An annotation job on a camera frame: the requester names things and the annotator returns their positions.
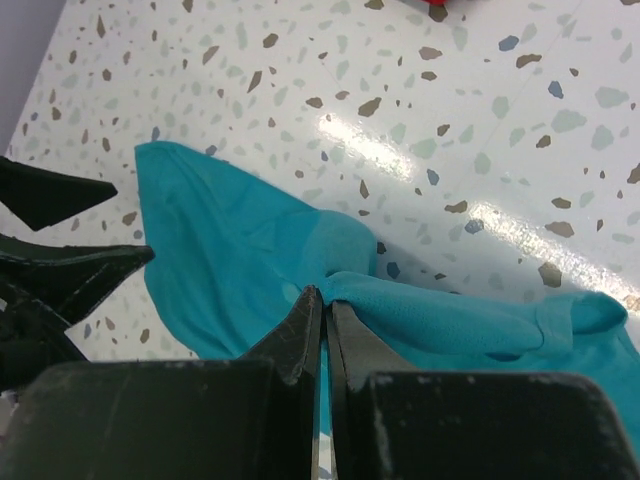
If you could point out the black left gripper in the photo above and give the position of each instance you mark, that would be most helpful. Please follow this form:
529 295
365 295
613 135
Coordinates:
56 282

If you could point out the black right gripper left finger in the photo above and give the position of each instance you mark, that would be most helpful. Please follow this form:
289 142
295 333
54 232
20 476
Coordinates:
249 418

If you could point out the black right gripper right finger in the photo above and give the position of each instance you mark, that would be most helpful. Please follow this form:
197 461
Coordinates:
392 420

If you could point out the teal t shirt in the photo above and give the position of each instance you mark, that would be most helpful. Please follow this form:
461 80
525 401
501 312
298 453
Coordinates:
232 251

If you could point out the red cartoon folded cloth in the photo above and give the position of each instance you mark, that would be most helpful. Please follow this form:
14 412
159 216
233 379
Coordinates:
447 3

